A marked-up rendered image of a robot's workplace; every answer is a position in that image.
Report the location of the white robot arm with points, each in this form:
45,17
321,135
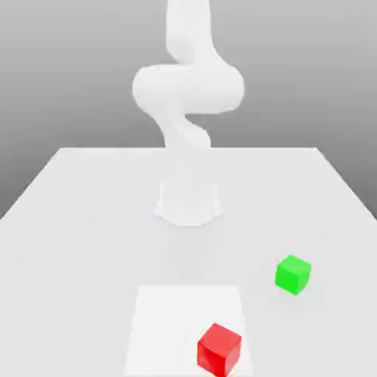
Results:
188,88

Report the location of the small green cube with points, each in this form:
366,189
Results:
292,275

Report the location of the small red cube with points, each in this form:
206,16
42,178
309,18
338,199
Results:
218,350

